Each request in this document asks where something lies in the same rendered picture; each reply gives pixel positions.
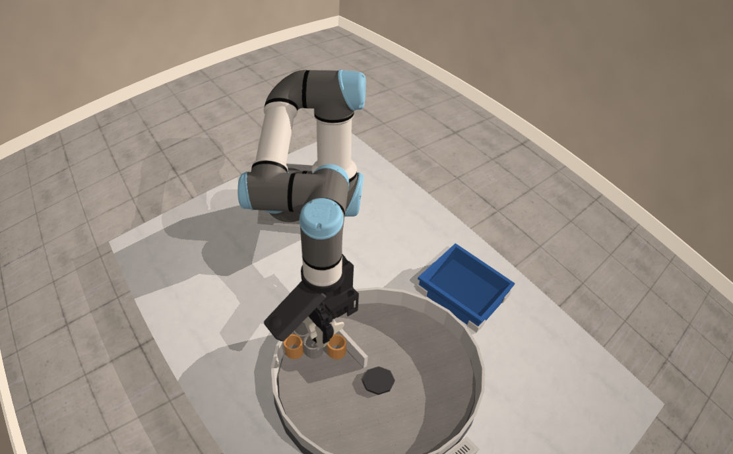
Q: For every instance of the bronze bushing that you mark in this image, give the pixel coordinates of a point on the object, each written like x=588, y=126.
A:
x=293, y=353
x=337, y=353

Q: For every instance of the blue crate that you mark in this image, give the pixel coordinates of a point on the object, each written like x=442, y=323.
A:
x=465, y=285

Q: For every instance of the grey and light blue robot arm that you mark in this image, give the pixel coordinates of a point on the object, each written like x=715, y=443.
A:
x=334, y=96

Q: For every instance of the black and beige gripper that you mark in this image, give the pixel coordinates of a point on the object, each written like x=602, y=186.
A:
x=319, y=323

